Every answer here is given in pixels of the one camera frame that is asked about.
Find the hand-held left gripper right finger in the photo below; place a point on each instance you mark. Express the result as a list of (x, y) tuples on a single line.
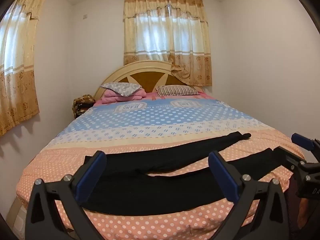
[(223, 177)]

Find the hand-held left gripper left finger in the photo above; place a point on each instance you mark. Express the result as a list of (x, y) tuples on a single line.
[(91, 177)]

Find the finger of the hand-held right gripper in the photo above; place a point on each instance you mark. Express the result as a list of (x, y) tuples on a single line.
[(301, 140), (287, 158)]

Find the black pants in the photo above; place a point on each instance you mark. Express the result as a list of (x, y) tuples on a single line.
[(162, 190)]

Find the person's right forearm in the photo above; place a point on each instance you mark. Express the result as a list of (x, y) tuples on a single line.
[(307, 215)]

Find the brown patterned bag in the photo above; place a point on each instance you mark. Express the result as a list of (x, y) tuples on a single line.
[(81, 105)]

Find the polka dot bedspread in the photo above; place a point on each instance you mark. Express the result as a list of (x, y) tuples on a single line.
[(150, 130)]

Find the pink bed sheet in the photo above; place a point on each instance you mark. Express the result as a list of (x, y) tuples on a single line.
[(210, 96)]

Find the pink folded blanket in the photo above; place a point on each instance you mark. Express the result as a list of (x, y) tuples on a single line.
[(132, 97)]

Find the grey patterned pillow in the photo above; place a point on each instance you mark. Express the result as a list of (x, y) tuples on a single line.
[(122, 88)]

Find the striped pillow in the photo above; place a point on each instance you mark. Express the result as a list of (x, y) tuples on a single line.
[(177, 90)]

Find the cream wooden headboard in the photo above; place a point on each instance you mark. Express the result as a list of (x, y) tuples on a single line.
[(147, 77)]

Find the beige side window curtain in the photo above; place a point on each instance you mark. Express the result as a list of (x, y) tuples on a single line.
[(17, 67)]

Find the beige curtain behind headboard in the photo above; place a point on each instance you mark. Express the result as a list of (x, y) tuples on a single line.
[(162, 30)]

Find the cream bed frame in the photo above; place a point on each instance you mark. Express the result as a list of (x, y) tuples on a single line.
[(17, 212)]

